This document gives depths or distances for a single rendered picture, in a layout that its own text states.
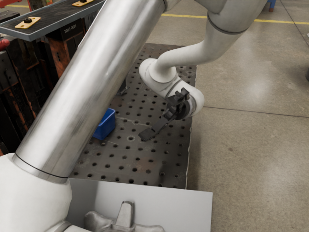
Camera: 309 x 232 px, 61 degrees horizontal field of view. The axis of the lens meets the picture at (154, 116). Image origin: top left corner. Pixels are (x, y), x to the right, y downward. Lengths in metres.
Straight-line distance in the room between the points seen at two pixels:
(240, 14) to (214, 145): 1.56
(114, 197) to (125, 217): 0.06
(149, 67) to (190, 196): 0.56
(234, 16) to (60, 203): 0.46
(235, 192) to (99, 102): 1.46
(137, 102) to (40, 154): 0.83
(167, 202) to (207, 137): 1.51
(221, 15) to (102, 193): 0.46
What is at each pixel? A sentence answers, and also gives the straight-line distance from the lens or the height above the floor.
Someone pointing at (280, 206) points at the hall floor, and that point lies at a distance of 1.85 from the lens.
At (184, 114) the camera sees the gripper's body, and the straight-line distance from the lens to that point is 0.88.
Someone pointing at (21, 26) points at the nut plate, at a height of 1.16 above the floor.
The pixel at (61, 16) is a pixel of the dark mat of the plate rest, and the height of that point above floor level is 1.16.
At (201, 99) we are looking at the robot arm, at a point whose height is 0.86.
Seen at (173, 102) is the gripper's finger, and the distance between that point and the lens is 0.70.
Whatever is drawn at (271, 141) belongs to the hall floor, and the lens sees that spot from 2.22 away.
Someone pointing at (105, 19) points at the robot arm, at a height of 1.29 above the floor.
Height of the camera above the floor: 1.45
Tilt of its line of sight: 40 degrees down
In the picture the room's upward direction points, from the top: straight up
